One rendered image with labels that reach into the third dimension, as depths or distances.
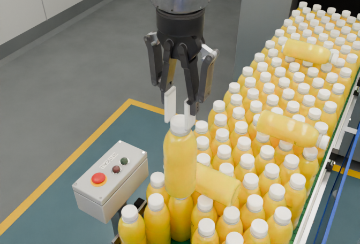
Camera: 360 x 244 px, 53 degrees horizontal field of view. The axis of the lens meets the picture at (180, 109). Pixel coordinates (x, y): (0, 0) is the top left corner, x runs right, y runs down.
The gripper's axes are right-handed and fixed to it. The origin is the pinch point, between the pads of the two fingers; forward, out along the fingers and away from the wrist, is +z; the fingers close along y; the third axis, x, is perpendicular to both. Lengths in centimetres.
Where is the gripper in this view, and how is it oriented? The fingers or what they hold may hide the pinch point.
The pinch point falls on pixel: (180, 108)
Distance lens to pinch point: 67.5
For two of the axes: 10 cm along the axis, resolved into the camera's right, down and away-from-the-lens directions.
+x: 5.3, -5.3, 6.7
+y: 8.5, 3.3, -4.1
